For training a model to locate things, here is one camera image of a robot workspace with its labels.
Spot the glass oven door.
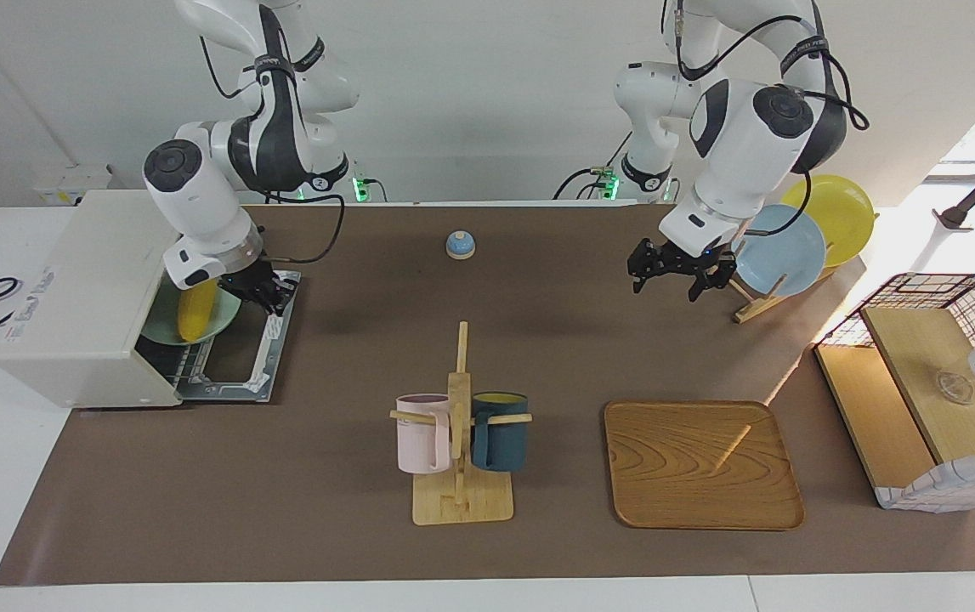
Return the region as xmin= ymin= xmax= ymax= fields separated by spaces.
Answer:
xmin=177 ymin=270 xmax=302 ymax=403

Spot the mint green plate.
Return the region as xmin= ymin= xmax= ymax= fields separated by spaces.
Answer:
xmin=141 ymin=280 xmax=243 ymax=347

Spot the cream toaster oven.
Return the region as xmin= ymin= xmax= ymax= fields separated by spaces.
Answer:
xmin=0 ymin=190 xmax=207 ymax=409

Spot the wooden plate rack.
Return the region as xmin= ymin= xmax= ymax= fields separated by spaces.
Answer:
xmin=732 ymin=263 xmax=836 ymax=325

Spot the light blue plate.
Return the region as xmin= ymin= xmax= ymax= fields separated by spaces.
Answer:
xmin=729 ymin=204 xmax=828 ymax=298

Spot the yellow plate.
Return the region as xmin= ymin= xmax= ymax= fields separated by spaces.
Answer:
xmin=780 ymin=174 xmax=876 ymax=269

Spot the wooden serving tray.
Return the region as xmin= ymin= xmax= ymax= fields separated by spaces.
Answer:
xmin=604 ymin=400 xmax=806 ymax=532

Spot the brown table mat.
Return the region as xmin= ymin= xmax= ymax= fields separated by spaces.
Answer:
xmin=0 ymin=204 xmax=975 ymax=587

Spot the pink mug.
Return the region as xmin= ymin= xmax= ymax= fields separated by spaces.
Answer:
xmin=395 ymin=394 xmax=452 ymax=474

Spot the dark teal mug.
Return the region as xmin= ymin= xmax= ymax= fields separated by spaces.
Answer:
xmin=471 ymin=391 xmax=530 ymax=473

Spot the wooden mug tree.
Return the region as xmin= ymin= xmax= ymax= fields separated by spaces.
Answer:
xmin=390 ymin=321 xmax=533 ymax=526

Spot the small clear glass item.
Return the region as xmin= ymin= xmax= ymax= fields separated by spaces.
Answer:
xmin=933 ymin=370 xmax=975 ymax=405

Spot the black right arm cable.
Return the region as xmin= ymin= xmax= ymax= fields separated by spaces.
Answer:
xmin=198 ymin=0 xmax=348 ymax=264

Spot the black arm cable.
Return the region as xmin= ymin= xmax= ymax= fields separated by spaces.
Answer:
xmin=672 ymin=0 xmax=870 ymax=249
xmin=198 ymin=0 xmax=348 ymax=264

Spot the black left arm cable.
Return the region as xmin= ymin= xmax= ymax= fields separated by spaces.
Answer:
xmin=672 ymin=0 xmax=870 ymax=249

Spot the white wall outlet box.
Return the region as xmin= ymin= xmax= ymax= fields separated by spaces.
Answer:
xmin=32 ymin=164 xmax=114 ymax=207

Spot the wooden shelf with wire basket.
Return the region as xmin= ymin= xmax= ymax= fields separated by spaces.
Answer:
xmin=814 ymin=274 xmax=975 ymax=513

